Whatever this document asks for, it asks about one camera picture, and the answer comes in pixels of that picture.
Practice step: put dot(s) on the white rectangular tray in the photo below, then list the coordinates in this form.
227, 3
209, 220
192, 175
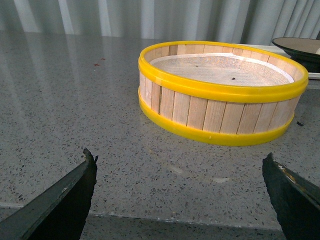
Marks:
277, 50

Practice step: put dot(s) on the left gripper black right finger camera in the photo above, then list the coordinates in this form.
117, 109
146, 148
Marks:
295, 200

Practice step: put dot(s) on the wooden steamer basket yellow rims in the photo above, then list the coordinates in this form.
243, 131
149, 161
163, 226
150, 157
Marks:
218, 114

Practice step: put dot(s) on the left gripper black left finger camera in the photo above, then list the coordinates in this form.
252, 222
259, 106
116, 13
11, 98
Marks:
60, 212

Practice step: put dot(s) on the white mesh steamer liner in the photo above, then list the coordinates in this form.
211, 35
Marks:
223, 68

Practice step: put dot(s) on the grey pleated curtain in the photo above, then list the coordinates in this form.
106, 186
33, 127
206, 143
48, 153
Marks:
254, 22

